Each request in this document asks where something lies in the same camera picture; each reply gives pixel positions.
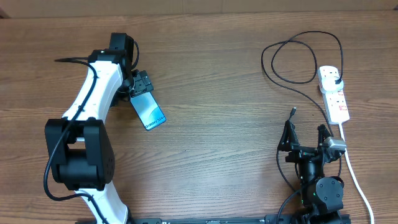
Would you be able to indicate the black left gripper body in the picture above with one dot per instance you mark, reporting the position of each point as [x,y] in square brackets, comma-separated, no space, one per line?
[142,83]

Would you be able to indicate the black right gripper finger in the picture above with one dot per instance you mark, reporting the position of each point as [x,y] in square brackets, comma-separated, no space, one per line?
[323,135]
[289,140]

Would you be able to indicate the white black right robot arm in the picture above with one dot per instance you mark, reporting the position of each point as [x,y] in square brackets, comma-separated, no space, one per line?
[321,196]

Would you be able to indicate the white USB charger adapter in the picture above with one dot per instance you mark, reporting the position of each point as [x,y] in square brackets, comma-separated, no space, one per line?
[328,85]

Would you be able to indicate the Samsung Galaxy smartphone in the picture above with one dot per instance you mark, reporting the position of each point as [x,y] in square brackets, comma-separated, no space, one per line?
[148,110]

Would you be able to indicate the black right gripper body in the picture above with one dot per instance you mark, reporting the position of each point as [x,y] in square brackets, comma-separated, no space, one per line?
[300,154]

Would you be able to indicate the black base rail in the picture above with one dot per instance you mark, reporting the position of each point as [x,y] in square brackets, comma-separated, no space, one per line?
[268,219]

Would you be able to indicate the white power strip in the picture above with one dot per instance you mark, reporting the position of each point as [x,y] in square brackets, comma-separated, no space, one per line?
[335,102]

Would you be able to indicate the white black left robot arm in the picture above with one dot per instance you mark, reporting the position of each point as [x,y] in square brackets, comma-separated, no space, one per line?
[81,160]

